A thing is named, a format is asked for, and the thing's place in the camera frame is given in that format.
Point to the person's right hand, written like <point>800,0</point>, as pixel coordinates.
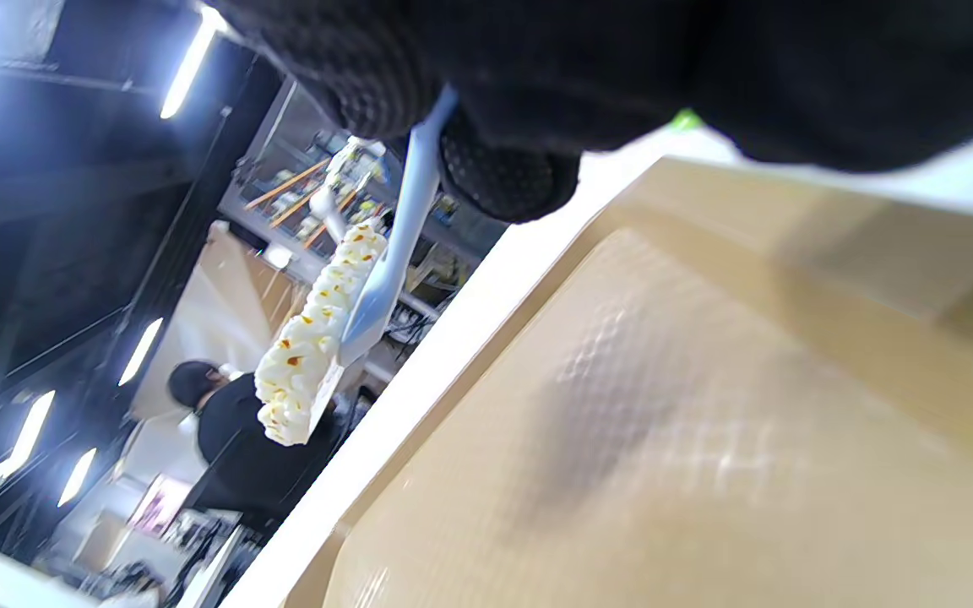
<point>622,59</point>

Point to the lime green plastic bowl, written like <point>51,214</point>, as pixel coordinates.
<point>687,121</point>

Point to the light blue dessert shovel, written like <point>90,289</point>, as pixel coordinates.
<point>406,219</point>

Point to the brown plastic food tray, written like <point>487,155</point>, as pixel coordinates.
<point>706,422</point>

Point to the white orange-speckled rice cake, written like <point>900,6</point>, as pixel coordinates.
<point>309,346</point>

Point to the metal storage shelf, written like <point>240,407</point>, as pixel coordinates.
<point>284,194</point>

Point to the ceiling light strip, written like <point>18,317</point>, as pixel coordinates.
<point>77,477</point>
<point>30,422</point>
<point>191,63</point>
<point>140,350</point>

